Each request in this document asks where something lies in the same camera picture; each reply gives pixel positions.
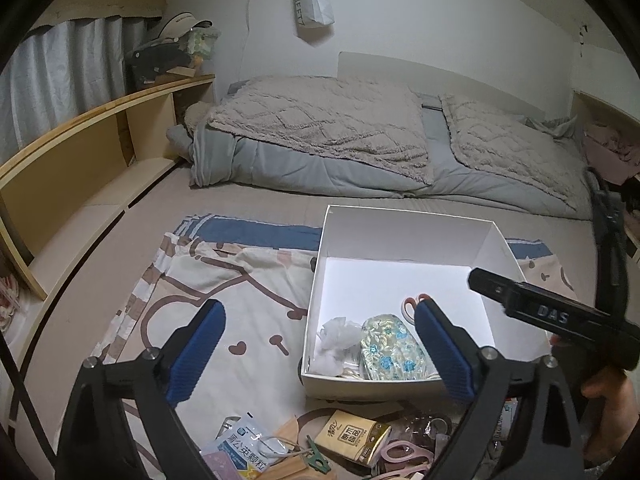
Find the green key tag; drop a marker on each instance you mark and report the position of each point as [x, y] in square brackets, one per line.
[317, 460]

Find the grey quilt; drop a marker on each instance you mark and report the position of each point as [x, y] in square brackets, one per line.
[310, 170]

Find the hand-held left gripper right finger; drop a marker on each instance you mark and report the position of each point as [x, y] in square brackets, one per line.
[445, 355]

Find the pink clothes pile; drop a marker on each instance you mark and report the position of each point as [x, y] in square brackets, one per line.
[610, 150]

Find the blue white yellow sachet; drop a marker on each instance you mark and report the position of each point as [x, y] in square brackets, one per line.
[240, 440]

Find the long wooden shelf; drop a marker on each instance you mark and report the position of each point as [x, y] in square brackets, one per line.
[75, 160]

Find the grey curtain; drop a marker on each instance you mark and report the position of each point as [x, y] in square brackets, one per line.
[75, 70]

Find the wooden cubby shelf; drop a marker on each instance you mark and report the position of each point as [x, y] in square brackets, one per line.
[582, 105]

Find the white tissue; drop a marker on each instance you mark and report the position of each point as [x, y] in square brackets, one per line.
[335, 340]

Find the white cardboard box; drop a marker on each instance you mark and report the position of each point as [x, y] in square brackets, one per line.
[400, 270]

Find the person's right hand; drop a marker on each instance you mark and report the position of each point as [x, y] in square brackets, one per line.
[612, 410]

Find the floral embroidered pouch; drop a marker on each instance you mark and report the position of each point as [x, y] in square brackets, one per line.
[395, 350]

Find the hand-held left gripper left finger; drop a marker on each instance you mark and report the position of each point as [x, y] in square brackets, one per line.
[200, 355]

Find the small lilac packet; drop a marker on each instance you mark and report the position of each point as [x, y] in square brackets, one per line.
[220, 465]

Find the white headboard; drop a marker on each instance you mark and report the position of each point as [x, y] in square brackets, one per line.
[400, 67]

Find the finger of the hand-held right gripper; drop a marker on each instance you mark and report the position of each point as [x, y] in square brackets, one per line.
[492, 287]

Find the green plush toy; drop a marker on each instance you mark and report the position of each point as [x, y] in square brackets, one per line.
[202, 45]

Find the yellow tissue packet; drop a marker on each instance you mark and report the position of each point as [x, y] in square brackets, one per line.
[350, 435]

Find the white cap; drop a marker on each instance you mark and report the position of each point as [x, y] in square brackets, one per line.
[180, 22]

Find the cartoon printed blanket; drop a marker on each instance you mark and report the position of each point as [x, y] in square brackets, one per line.
[240, 280]

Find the beige textured blanket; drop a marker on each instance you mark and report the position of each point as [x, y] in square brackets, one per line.
[325, 120]
[500, 140]

